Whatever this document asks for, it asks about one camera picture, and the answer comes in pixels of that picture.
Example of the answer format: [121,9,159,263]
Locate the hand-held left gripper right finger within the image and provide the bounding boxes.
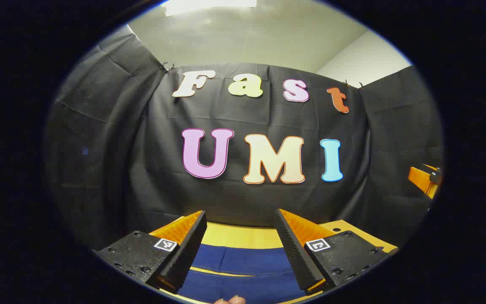
[273,208,399,295]

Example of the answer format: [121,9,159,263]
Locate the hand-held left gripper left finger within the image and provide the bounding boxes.
[93,210,208,295]

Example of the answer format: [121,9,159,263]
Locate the white ceiling light panel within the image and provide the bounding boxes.
[165,0,258,16]

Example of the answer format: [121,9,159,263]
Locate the blue denim jeans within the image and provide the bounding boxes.
[177,244,308,304]

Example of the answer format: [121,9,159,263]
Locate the black backdrop cloth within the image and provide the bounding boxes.
[44,26,444,250]

